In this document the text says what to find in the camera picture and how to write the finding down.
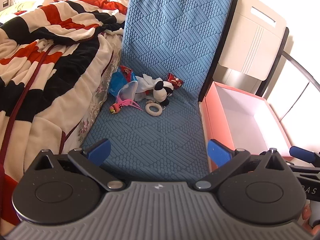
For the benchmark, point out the blue snack wrapper bag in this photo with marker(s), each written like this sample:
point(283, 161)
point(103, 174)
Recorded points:
point(123, 84)

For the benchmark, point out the floral lace bed cover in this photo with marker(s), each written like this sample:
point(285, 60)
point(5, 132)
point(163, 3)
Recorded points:
point(77, 135)

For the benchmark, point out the person's right hand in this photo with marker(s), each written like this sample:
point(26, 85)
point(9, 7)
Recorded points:
point(306, 215)

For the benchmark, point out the white paper towel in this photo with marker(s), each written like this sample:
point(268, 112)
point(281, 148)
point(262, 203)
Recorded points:
point(145, 87)

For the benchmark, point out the pink cardboard box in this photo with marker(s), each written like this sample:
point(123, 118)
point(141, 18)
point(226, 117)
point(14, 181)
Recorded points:
point(239, 119)

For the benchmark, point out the panda plush toy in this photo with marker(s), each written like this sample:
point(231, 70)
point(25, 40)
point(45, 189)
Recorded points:
point(162, 90)

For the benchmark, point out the red black cream blanket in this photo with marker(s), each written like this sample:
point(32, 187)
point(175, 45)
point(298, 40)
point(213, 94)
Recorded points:
point(52, 59)

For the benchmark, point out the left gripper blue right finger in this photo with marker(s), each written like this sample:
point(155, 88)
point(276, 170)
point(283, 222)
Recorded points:
point(219, 153)

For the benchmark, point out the red tea packet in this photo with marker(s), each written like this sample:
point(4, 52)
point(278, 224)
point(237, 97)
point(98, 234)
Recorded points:
point(175, 81)

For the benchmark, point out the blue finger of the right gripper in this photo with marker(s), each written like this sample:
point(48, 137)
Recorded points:
point(302, 154)

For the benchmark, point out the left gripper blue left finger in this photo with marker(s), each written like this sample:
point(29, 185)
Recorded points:
point(98, 152)

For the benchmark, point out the pink feather toy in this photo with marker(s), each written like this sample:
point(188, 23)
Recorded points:
point(119, 104)

